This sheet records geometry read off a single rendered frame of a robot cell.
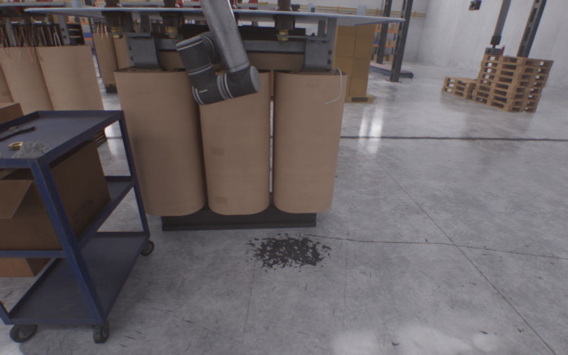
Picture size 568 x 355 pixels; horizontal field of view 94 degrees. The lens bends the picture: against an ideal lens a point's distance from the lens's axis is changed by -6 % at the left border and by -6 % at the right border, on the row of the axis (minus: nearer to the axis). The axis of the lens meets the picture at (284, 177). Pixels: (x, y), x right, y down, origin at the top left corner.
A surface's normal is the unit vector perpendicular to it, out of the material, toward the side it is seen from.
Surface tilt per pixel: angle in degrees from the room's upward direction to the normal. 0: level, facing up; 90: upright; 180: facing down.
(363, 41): 90
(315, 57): 90
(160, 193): 90
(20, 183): 26
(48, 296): 0
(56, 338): 0
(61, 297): 0
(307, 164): 90
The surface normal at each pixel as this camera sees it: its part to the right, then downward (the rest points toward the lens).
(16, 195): 0.07, -0.61
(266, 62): 0.09, 0.45
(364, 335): 0.04, -0.90
